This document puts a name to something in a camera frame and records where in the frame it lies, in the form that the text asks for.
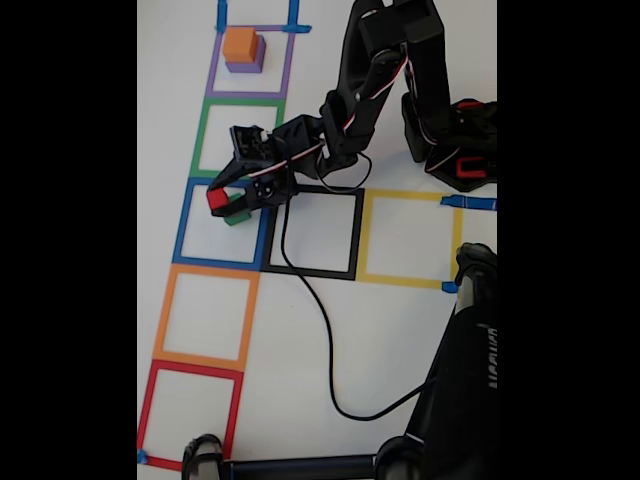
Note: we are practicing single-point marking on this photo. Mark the green square block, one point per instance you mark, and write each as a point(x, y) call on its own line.
point(235, 221)

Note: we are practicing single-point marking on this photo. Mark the small red cube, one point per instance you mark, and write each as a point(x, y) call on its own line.
point(217, 200)

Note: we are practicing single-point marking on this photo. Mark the orange square block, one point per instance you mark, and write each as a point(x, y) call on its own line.
point(239, 42)

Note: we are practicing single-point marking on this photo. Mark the large purple square block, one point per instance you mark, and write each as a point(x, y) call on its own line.
point(244, 68)

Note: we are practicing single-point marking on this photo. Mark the blue tape strip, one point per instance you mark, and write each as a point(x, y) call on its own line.
point(294, 12)
point(302, 29)
point(142, 456)
point(222, 12)
point(449, 287)
point(475, 203)

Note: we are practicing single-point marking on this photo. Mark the black tripod stand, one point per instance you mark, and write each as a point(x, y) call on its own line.
point(450, 400)

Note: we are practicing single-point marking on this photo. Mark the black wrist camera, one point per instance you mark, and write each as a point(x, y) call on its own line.
point(265, 189)

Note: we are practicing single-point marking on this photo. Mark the green square frame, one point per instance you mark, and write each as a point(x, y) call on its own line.
point(200, 150)

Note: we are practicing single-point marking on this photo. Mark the purple square frame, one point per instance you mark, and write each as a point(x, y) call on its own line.
point(247, 94)

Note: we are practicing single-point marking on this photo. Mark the blue square frame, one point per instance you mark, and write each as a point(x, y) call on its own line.
point(220, 262)

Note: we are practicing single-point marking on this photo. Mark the black square frame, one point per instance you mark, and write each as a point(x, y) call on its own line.
point(310, 273)

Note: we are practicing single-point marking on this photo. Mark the orange square frame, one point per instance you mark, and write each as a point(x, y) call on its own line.
point(200, 361)

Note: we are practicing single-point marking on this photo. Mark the red square frame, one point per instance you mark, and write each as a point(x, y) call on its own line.
point(192, 369)

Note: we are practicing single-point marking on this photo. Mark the yellow square frame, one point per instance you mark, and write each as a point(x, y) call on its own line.
point(400, 281)

